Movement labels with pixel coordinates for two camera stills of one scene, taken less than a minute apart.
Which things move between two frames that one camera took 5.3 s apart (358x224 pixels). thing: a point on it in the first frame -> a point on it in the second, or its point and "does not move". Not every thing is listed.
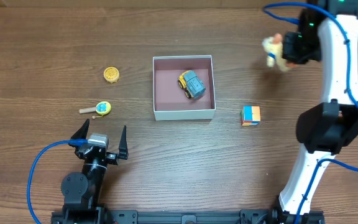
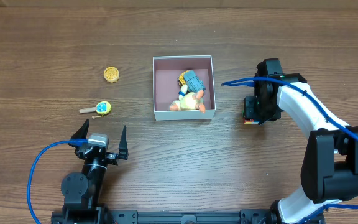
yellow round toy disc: (111, 74) does not move
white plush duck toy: (273, 48) -> (188, 101)
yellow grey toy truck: (192, 86) does not move
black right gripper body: (289, 48) -> (250, 110)
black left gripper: (105, 156) does not move
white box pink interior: (170, 101) does not move
